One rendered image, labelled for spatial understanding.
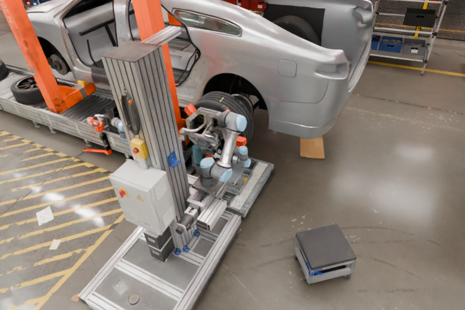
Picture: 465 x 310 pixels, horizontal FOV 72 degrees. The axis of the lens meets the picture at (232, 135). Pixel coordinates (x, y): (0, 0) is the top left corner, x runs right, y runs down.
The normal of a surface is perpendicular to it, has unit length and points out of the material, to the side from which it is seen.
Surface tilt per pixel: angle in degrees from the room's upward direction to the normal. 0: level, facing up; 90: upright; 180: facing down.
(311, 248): 0
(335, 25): 90
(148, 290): 0
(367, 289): 0
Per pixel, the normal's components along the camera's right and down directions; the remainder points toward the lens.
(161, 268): -0.05, -0.79
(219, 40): -0.47, 0.41
